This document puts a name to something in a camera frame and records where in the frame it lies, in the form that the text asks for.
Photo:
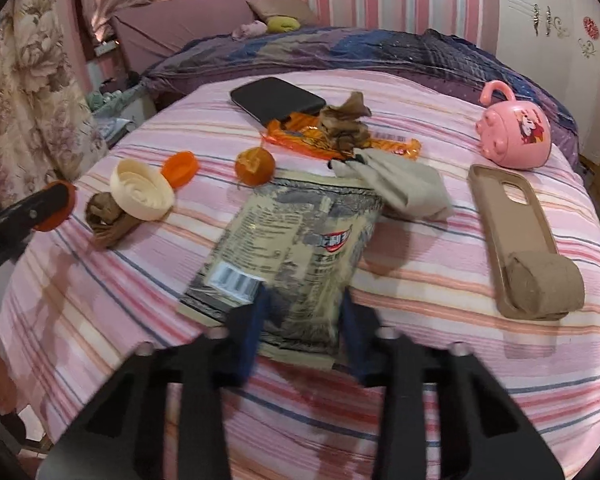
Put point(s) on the white wardrobe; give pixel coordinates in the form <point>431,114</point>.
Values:
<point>555,20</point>

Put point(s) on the orange snack wrapper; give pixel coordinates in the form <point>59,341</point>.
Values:
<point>300,137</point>

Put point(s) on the pink plush toy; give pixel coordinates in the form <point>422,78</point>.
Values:
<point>247,30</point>

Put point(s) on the brown phone case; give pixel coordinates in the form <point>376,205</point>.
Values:
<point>505,230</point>

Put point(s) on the mauve pillow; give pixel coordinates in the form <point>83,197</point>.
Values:
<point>280,9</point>

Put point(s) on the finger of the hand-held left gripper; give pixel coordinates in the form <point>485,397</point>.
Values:
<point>10,232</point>

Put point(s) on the floral curtain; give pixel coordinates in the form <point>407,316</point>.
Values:
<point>30,100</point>

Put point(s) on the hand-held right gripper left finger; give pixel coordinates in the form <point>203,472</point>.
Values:
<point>252,330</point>

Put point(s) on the purple blue plaid quilt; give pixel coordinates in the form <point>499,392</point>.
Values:
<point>380,50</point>

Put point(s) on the grey foil snack packet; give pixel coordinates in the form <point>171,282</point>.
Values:
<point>290,245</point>

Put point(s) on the orange tangerine peel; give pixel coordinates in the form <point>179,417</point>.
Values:
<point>254,165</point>

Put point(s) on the mauve sofa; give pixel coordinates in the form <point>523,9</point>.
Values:
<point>180,25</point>

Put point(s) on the black smartphone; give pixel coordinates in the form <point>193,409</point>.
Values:
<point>277,100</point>

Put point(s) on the pink cartoon cup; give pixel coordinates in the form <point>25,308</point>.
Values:
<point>515,130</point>

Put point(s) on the cream jar lid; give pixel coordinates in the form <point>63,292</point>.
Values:
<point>142,192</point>

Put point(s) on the brown rolled cloth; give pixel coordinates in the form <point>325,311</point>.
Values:
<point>545,285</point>

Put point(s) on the pink striped bed sheet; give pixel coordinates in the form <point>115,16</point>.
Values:
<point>430,270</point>

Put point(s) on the yellow-green plush toy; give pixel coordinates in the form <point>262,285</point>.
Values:
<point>282,23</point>

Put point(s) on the brown paper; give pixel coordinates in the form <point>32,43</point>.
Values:
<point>105,220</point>
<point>345,125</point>

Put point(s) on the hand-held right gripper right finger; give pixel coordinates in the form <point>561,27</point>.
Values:
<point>355,342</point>

